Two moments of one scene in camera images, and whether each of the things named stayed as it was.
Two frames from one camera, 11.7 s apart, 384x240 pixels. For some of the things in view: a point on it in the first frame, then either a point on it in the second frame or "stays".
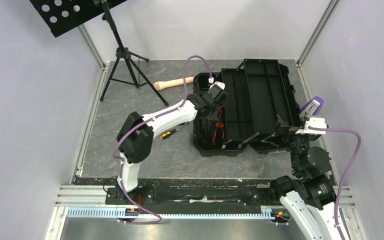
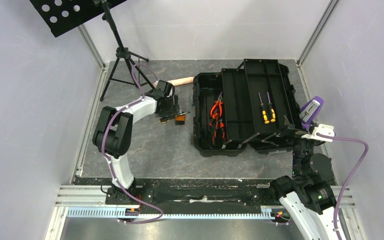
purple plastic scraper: [318, 109] stays
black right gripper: [293, 136] stays
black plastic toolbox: [261, 110] stays
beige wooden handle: [158, 85] stays
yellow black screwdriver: [167, 133] -> [271, 111]
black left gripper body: [215, 107] -> [170, 110]
